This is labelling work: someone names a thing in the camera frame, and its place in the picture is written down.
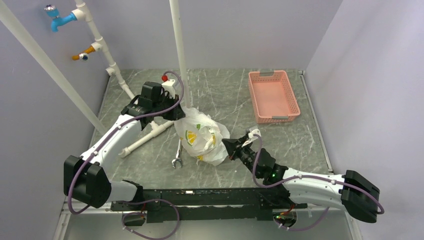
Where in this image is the pink plastic basket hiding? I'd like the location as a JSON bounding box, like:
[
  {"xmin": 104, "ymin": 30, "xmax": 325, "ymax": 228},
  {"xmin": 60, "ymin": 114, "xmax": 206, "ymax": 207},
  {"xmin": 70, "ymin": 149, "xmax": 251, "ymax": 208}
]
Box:
[{"xmin": 248, "ymin": 70, "xmax": 301, "ymax": 124}]

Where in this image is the white PVC pipe frame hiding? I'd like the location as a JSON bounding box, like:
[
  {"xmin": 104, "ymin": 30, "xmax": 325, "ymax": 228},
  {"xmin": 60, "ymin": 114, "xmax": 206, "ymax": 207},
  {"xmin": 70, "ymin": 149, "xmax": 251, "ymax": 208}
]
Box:
[{"xmin": 0, "ymin": 0, "xmax": 194, "ymax": 159}]

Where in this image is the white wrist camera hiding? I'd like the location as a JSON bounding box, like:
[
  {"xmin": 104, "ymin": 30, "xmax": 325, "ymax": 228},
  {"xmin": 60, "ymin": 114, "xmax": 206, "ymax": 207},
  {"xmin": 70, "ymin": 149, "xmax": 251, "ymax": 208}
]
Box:
[
  {"xmin": 161, "ymin": 75, "xmax": 178, "ymax": 98},
  {"xmin": 242, "ymin": 127, "xmax": 262, "ymax": 147}
]

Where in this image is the silver open-end wrench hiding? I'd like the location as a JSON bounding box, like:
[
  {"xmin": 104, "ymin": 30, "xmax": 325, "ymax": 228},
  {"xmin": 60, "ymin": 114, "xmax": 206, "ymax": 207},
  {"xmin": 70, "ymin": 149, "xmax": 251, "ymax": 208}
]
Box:
[{"xmin": 171, "ymin": 139, "xmax": 184, "ymax": 169}]

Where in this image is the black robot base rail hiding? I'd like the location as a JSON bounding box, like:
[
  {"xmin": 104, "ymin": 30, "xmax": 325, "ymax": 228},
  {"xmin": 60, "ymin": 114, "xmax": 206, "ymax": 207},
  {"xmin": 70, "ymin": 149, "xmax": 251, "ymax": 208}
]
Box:
[{"xmin": 110, "ymin": 187, "xmax": 307, "ymax": 223}]

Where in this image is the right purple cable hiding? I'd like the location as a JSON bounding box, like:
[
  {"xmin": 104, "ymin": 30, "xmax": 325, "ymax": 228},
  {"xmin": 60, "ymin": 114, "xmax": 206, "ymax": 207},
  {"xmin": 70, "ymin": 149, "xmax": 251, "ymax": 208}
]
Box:
[{"xmin": 251, "ymin": 133, "xmax": 386, "ymax": 216}]

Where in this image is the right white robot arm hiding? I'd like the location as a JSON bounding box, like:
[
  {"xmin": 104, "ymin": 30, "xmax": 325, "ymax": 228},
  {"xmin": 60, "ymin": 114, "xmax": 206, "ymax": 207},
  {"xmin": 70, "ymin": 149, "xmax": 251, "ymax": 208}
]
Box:
[{"xmin": 222, "ymin": 137, "xmax": 385, "ymax": 223}]

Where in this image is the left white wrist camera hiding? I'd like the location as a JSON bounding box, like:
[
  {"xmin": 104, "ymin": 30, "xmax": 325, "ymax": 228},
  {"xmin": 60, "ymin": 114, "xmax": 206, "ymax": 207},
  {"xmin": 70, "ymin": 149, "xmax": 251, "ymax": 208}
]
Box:
[{"xmin": 161, "ymin": 75, "xmax": 178, "ymax": 98}]

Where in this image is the blue plastic faucet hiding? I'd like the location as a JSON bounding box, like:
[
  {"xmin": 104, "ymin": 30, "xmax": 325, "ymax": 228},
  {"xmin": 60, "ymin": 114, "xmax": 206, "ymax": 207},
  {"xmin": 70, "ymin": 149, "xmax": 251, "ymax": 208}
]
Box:
[{"xmin": 44, "ymin": 4, "xmax": 78, "ymax": 32}]

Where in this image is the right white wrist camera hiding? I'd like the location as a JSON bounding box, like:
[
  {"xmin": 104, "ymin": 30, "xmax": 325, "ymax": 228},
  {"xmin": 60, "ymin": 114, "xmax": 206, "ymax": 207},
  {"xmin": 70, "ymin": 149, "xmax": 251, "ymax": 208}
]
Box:
[{"xmin": 242, "ymin": 127, "xmax": 262, "ymax": 147}]

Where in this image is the white plastic bag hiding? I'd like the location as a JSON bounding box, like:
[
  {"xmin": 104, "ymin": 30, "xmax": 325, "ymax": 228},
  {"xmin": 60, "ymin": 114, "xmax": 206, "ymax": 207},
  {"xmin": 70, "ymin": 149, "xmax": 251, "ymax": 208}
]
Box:
[{"xmin": 174, "ymin": 106, "xmax": 230, "ymax": 166}]

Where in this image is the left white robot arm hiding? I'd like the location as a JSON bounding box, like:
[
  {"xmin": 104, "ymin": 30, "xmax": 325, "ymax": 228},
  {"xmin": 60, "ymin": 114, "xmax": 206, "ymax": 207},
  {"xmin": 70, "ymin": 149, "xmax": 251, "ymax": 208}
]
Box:
[{"xmin": 63, "ymin": 79, "xmax": 185, "ymax": 210}]

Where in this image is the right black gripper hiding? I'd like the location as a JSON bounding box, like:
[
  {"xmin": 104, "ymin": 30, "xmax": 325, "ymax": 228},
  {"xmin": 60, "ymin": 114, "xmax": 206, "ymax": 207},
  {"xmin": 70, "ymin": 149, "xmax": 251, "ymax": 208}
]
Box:
[{"xmin": 222, "ymin": 135, "xmax": 261, "ymax": 178}]

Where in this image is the orange plastic faucet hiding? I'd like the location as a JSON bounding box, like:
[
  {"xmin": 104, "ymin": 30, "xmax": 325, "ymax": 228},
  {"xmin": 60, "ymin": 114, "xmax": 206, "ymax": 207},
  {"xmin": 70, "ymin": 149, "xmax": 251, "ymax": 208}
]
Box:
[{"xmin": 71, "ymin": 46, "xmax": 96, "ymax": 61}]

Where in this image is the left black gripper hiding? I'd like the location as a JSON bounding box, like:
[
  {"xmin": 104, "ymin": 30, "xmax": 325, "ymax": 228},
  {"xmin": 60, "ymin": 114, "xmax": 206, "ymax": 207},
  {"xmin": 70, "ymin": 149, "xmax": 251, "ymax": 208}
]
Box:
[{"xmin": 152, "ymin": 93, "xmax": 186, "ymax": 121}]

